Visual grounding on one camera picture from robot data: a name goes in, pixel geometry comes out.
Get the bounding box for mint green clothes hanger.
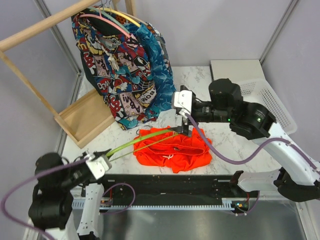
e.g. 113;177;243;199
88;6;130;35

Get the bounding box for grey flat box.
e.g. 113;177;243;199
210;59;265;83

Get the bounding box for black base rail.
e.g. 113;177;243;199
74;172;261;201

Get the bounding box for aluminium frame profile right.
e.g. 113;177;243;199
259;0;300;65

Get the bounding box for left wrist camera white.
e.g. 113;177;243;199
84;153;112;180

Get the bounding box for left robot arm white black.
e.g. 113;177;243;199
28;151;112;240

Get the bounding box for white slotted cable duct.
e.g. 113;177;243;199
72;199;250;211

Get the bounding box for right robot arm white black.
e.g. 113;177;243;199
171;78;320;203

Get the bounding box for wooden clothes rack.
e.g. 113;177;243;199
0;0;137;150

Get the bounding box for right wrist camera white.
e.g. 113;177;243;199
171;90;193;115

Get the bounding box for comic print shorts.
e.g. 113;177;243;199
71;8;158;130

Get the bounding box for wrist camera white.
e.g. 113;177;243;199
84;153;112;180
171;90;193;115

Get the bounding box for orange mesh shorts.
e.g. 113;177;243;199
133;128;212;174

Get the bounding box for aluminium frame profile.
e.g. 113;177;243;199
259;0;300;65
34;0;82;76

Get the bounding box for blue leaf print shorts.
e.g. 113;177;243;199
131;23;176;121

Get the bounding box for yellow clothes hanger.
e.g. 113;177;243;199
99;7;148;27

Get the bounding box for white plastic basket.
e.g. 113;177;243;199
237;78;298;135

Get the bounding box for aluminium frame profile left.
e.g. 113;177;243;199
34;0;82;76

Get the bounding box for pink clothes hanger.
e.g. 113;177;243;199
79;14;131;38

